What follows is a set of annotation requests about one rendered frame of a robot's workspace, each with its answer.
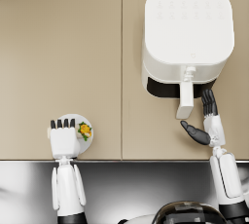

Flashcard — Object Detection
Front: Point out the yellow chicken roll with greens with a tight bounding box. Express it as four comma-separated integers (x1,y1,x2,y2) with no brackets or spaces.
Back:
77,121,93,142

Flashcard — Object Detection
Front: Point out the pale air fryer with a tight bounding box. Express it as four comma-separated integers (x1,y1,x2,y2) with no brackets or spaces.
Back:
141,0,235,99

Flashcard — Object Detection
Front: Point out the small white round plate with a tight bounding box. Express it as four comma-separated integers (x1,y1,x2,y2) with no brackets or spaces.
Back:
56,113,95,155

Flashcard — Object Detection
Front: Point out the dark round robot body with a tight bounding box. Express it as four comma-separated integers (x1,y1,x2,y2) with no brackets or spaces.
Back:
151,201,229,224

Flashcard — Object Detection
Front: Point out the air fryer drawer with handle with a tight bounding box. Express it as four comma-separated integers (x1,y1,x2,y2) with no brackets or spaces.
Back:
146,66,218,120

